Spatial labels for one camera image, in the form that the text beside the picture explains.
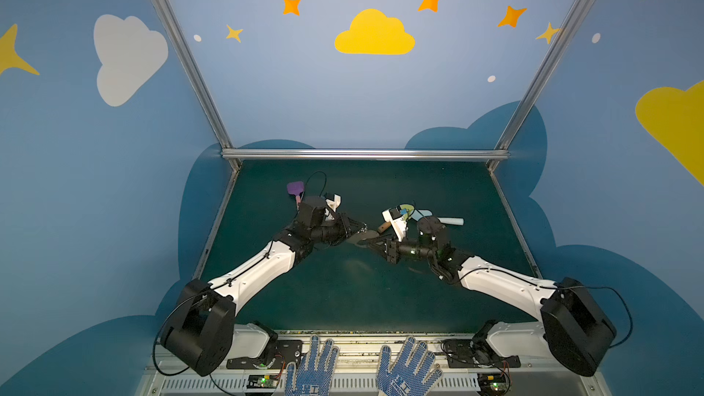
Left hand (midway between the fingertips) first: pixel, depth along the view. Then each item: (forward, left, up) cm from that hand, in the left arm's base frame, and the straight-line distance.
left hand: (367, 226), depth 78 cm
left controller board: (-36, +27, -20) cm, 50 cm away
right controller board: (-35, -34, -21) cm, 53 cm away
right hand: (-4, -1, -1) cm, 4 cm away
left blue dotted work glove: (-35, +14, -19) cm, 42 cm away
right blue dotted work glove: (-35, -10, -19) cm, 41 cm away
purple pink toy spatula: (+30, +28, -19) cm, 45 cm away
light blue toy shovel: (+20, -24, -20) cm, 37 cm away
